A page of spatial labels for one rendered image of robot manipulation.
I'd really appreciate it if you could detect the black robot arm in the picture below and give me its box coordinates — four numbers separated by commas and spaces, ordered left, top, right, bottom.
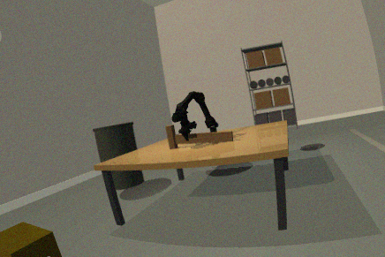
172, 91, 219, 132

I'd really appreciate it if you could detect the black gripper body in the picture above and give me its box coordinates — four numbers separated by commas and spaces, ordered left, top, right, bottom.
178, 119, 192, 133

